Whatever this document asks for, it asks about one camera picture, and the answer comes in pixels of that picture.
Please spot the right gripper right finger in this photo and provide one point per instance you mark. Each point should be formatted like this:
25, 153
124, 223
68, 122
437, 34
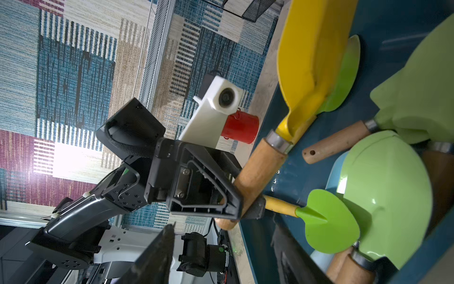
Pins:
294, 265

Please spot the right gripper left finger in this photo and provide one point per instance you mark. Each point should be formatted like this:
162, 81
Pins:
153, 265

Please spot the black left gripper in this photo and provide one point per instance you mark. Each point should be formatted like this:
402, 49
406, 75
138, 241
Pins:
197, 180

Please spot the green shovel yellow handle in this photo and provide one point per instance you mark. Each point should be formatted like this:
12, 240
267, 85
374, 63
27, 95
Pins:
315, 222

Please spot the yellow shovel wooden handle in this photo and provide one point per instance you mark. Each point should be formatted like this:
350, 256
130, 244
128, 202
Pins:
311, 49

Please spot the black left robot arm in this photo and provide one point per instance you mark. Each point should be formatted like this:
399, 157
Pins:
78, 232

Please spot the teal plastic storage box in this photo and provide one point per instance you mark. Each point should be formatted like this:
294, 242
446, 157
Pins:
389, 32

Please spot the white mesh wall basket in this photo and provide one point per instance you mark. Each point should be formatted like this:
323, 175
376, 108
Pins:
155, 53

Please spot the black wire shelf rack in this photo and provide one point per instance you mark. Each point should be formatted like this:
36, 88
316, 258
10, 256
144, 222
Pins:
246, 10

